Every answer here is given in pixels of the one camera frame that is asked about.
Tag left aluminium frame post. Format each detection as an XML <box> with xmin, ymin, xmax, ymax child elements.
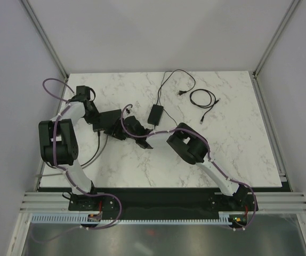
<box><xmin>20</xmin><ymin>0</ymin><xmax>69</xmax><ymax>79</ymax></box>

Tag grey ethernet cable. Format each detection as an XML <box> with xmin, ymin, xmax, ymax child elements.
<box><xmin>35</xmin><ymin>134</ymin><xmax>109</xmax><ymax>178</ymax></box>

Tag white slotted cable duct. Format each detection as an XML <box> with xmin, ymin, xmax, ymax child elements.
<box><xmin>31</xmin><ymin>213</ymin><xmax>246</xmax><ymax>225</ymax></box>

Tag black network switch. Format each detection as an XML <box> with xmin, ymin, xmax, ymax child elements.
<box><xmin>92</xmin><ymin>109</ymin><xmax>122</xmax><ymax>132</ymax></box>

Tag right aluminium frame post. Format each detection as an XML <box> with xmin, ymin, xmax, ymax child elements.
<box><xmin>252</xmin><ymin>0</ymin><xmax>302</xmax><ymax>79</ymax></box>

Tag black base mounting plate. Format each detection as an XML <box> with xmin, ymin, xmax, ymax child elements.
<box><xmin>68</xmin><ymin>188</ymin><xmax>258</xmax><ymax>220</ymax></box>

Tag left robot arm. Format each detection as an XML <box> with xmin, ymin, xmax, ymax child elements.
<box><xmin>38</xmin><ymin>86</ymin><xmax>100</xmax><ymax>210</ymax></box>

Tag aluminium frame post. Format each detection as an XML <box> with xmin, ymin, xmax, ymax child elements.
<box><xmin>20</xmin><ymin>0</ymin><xmax>69</xmax><ymax>79</ymax></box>
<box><xmin>252</xmin><ymin>0</ymin><xmax>302</xmax><ymax>79</ymax></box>

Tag black ethernet cable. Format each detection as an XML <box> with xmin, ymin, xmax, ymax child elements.
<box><xmin>189</xmin><ymin>89</ymin><xmax>221</xmax><ymax>125</ymax></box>
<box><xmin>73</xmin><ymin>130</ymin><xmax>102</xmax><ymax>166</ymax></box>

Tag black power cable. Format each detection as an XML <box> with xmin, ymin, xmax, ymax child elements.
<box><xmin>157</xmin><ymin>69</ymin><xmax>196</xmax><ymax>126</ymax></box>

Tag black power adapter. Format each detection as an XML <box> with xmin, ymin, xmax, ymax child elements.
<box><xmin>147</xmin><ymin>104</ymin><xmax>164</xmax><ymax>126</ymax></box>

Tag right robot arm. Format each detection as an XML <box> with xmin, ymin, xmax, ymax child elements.
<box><xmin>104</xmin><ymin>116</ymin><xmax>250</xmax><ymax>210</ymax></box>

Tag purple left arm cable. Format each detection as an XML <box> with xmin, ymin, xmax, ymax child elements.
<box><xmin>42</xmin><ymin>78</ymin><xmax>124</xmax><ymax>230</ymax></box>

